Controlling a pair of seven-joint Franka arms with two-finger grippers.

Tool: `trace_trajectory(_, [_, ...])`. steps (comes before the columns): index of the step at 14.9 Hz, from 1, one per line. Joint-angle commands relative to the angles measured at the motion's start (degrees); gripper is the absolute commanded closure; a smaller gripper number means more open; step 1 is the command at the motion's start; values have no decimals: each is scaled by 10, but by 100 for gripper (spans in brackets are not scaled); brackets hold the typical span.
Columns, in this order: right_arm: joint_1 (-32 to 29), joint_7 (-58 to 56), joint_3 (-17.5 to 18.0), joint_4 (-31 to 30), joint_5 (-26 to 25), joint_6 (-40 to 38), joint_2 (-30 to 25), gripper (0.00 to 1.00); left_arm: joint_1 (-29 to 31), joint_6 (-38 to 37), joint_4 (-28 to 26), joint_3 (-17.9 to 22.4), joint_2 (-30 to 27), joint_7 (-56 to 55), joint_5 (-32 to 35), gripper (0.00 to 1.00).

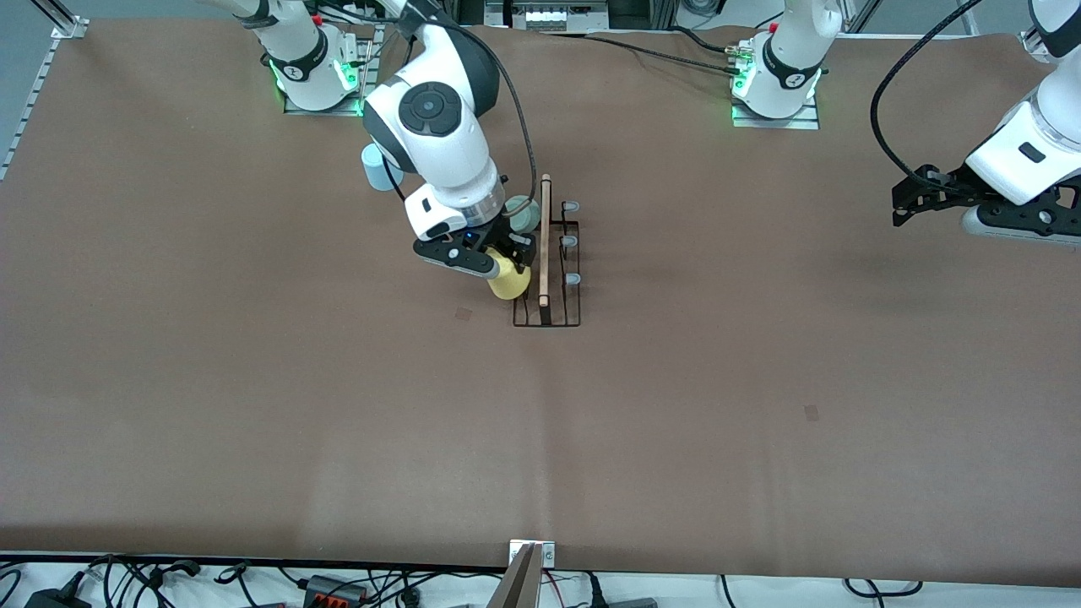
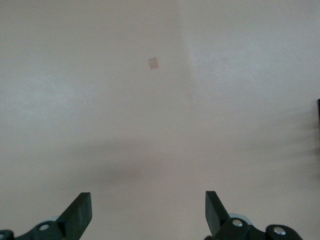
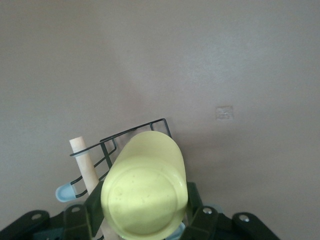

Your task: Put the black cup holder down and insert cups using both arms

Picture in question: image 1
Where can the aluminium frame profile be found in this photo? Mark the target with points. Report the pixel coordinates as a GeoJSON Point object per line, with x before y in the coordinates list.
{"type": "Point", "coordinates": [1034, 42]}

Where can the aluminium frame rail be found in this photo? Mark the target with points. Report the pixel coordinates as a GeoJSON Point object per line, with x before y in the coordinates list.
{"type": "Point", "coordinates": [35, 84]}

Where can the aluminium corner bracket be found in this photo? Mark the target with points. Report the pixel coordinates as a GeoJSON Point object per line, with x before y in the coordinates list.
{"type": "Point", "coordinates": [69, 28]}

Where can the yellow cup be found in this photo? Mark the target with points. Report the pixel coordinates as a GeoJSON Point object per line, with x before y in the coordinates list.
{"type": "Point", "coordinates": [507, 285]}

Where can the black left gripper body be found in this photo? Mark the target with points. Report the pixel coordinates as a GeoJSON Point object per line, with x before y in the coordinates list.
{"type": "Point", "coordinates": [953, 189]}

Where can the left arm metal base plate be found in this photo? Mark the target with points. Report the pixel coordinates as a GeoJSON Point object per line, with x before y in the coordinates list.
{"type": "Point", "coordinates": [802, 123]}

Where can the pale green cup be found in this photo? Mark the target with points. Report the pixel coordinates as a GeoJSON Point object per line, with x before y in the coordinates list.
{"type": "Point", "coordinates": [524, 215]}

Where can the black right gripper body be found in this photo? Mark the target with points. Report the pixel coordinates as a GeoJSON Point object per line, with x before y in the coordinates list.
{"type": "Point", "coordinates": [504, 239]}

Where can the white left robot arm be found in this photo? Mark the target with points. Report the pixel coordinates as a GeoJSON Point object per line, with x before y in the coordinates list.
{"type": "Point", "coordinates": [790, 67]}

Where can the white power strip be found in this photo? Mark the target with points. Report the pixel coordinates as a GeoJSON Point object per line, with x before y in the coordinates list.
{"type": "Point", "coordinates": [367, 13]}

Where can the brown table mat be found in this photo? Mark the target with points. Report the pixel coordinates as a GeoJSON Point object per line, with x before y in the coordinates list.
{"type": "Point", "coordinates": [591, 439]}

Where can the black power adapter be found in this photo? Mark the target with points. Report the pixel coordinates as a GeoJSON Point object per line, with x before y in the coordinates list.
{"type": "Point", "coordinates": [55, 599]}

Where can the black device with white sockets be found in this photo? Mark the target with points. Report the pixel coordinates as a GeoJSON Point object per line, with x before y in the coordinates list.
{"type": "Point", "coordinates": [545, 15]}

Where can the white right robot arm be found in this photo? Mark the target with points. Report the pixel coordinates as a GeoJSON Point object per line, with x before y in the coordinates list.
{"type": "Point", "coordinates": [439, 160]}

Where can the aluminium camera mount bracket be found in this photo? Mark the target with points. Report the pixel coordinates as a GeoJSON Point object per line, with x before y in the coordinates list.
{"type": "Point", "coordinates": [524, 583]}

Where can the black orange connector box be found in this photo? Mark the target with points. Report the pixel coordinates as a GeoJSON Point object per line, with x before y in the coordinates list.
{"type": "Point", "coordinates": [334, 588]}

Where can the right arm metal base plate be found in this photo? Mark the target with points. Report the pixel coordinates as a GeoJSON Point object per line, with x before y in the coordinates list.
{"type": "Point", "coordinates": [338, 112]}

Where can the light blue cup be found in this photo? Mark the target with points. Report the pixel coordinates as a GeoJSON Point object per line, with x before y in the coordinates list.
{"type": "Point", "coordinates": [372, 173]}

